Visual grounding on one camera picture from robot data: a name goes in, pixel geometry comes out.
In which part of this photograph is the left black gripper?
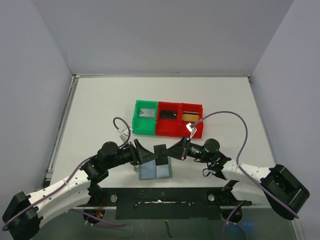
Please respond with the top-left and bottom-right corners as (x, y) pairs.
(106, 139), (158, 169)

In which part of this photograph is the green card holder wallet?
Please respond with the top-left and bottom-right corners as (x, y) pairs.
(134, 158), (173, 181)

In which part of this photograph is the black card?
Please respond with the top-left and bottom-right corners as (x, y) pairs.
(159, 110), (178, 120)
(153, 144), (169, 167)

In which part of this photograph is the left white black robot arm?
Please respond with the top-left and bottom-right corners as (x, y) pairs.
(2, 139), (158, 240)

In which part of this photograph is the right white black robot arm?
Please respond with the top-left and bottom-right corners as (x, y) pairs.
(163, 137), (310, 220)

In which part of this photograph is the silver grey card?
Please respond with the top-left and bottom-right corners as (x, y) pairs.
(138, 108), (156, 119)

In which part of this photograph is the green plastic bin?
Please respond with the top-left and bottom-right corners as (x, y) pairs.
(132, 100), (158, 136)

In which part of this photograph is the middle red plastic bin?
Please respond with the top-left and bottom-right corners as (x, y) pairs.
(155, 101), (179, 137)

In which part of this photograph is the red plastic bin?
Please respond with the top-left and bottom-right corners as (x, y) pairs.
(179, 103), (203, 137)
(155, 101), (179, 137)

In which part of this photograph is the right red plastic bin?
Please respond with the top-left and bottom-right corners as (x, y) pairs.
(179, 103), (203, 137)

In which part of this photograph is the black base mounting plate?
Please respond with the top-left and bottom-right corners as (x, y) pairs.
(81, 187), (240, 220)

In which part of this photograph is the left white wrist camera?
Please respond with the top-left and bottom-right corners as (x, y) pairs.
(117, 127), (131, 142)

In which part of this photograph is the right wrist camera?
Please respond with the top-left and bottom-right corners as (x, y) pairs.
(186, 122), (197, 139)

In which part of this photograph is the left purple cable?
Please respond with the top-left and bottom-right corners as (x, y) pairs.
(1, 116), (132, 231)

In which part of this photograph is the purple cable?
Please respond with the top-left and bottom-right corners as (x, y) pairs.
(1, 116), (132, 231)
(189, 110), (300, 240)

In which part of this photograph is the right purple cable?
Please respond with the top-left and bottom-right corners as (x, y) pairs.
(189, 110), (300, 240)

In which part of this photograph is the left aluminium side rail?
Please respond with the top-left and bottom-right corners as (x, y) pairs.
(44, 74), (80, 182)

